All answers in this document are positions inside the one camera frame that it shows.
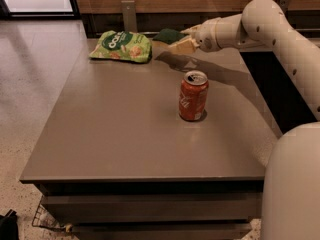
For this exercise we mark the left metal bracket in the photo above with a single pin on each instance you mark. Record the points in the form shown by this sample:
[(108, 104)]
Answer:
[(129, 15)]

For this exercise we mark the grey drawer cabinet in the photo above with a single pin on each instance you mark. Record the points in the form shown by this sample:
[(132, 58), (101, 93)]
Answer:
[(118, 162)]

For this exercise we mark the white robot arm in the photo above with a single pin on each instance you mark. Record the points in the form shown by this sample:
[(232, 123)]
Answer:
[(291, 193)]

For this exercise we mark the right metal bracket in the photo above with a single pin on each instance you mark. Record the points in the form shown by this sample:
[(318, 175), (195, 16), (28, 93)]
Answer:
[(284, 5)]

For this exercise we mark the wire basket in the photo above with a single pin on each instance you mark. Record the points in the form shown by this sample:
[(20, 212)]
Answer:
[(43, 219)]

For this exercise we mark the black bag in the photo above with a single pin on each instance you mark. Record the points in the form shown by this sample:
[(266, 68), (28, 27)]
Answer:
[(8, 226)]

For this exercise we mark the metal bracket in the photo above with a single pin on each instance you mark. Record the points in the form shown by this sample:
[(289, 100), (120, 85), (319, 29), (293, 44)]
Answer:
[(129, 15), (284, 5)]

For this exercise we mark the green rice chip bag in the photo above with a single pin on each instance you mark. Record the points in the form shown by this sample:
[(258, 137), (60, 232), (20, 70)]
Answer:
[(123, 46)]

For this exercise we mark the green and yellow sponge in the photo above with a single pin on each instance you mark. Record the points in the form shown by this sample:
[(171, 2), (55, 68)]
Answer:
[(167, 38)]

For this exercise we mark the metal rail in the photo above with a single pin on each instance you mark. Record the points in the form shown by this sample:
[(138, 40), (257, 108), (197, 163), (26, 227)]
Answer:
[(308, 33)]

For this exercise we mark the orange soda can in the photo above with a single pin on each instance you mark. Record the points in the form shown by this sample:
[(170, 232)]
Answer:
[(193, 95)]

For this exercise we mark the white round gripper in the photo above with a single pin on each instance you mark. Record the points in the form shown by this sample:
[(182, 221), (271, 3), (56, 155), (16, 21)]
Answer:
[(205, 36)]

